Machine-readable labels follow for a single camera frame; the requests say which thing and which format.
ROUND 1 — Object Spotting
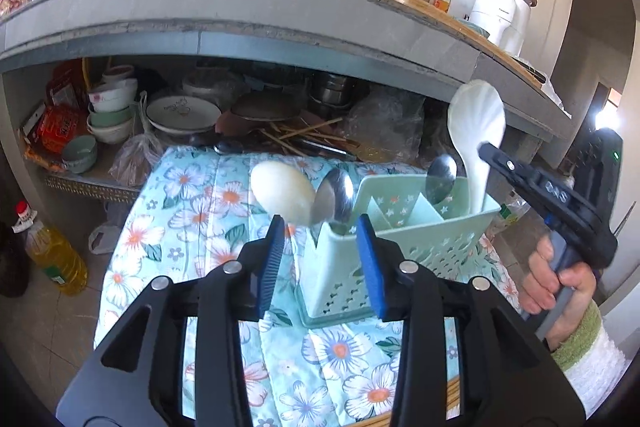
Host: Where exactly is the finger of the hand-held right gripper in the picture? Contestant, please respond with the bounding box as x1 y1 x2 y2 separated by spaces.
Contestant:
477 142 551 204

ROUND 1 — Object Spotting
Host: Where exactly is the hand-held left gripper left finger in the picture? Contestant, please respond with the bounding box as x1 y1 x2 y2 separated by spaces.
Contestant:
56 214 286 427

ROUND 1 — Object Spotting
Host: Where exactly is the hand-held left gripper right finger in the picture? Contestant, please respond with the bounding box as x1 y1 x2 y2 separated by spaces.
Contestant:
356 214 586 427

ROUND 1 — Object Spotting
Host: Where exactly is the green star-pattern utensil holder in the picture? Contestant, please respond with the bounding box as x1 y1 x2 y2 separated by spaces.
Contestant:
299 174 502 328

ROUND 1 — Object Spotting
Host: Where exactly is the white shell-shaped spoon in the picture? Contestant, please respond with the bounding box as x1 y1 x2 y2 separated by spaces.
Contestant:
447 79 507 212

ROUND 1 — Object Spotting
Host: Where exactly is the metal spoon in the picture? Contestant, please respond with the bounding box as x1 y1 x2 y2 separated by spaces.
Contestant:
310 168 355 235
426 154 458 206

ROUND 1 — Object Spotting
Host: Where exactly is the white plastic ladle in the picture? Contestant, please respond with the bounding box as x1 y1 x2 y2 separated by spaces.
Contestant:
250 160 317 225

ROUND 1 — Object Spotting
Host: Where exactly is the person's right forearm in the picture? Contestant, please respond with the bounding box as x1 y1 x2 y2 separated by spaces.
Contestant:
547 301 632 419

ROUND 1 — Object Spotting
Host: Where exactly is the person's right hand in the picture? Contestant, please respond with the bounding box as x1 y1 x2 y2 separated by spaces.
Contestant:
520 237 599 350

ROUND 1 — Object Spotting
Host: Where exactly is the floral blanket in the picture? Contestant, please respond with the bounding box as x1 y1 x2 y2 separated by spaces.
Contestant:
94 146 521 427

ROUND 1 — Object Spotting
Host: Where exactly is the large clear plastic bag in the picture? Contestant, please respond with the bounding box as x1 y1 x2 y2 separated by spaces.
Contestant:
347 86 427 164

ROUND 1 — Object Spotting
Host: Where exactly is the bundle of wooden chopsticks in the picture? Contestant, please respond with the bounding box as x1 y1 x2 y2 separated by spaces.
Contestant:
260 117 362 158

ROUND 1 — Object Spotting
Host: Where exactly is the green plate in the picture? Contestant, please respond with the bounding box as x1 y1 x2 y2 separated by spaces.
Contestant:
457 19 491 39

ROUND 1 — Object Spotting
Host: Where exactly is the white kitchen appliance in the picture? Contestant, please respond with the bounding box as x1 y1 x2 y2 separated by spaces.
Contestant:
469 0 531 56

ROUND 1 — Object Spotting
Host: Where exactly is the metal pan lid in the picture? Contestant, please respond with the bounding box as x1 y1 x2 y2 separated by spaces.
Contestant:
231 93 301 122

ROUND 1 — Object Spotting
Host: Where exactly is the white plastic bag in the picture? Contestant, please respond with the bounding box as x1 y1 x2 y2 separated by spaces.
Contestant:
89 222 121 256

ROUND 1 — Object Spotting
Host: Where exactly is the brown-tinted plastic bag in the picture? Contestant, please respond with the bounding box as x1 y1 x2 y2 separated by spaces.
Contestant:
109 92 164 188

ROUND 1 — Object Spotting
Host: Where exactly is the white printed plate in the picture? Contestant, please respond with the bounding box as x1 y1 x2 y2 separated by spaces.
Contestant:
146 96 222 136

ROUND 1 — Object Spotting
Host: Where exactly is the stack of steel pots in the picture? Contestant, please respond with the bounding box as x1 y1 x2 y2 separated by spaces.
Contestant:
310 72 352 108

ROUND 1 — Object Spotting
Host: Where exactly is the wooden cutting board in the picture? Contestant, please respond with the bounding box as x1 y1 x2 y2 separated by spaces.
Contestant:
380 0 548 84

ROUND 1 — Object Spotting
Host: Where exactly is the plastic-wrapped pot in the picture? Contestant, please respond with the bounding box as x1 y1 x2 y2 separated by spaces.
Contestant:
182 67 236 100

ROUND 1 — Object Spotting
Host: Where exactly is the plain white bowl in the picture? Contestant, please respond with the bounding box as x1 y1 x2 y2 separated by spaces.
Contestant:
90 122 134 146

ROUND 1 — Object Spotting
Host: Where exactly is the cooking oil bottle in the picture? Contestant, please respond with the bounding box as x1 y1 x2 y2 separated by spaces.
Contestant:
12 201 89 296

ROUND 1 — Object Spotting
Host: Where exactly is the pale green bowl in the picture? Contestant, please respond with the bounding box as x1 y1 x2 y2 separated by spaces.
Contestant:
87 107 136 131

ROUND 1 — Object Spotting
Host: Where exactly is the pale green square container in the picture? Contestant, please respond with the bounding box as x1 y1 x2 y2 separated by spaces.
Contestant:
62 134 98 174

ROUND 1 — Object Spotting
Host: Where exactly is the white bowl with red print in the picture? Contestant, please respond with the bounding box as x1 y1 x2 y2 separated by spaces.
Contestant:
89 79 138 112

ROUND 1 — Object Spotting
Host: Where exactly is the small white bowl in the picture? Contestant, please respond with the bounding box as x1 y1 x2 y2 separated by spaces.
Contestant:
102 64 135 84

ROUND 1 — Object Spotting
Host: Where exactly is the red food packet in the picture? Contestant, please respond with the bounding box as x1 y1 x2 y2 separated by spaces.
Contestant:
22 62 90 168

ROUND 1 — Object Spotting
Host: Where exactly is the grey concrete counter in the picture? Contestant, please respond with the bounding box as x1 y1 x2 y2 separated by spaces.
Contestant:
0 0 574 144

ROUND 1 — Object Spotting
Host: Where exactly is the dark bottle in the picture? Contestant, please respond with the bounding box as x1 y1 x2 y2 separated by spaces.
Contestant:
0 221 30 299

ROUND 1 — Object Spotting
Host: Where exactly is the black-handled knife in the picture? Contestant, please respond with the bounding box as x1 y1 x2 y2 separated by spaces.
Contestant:
515 57 549 84

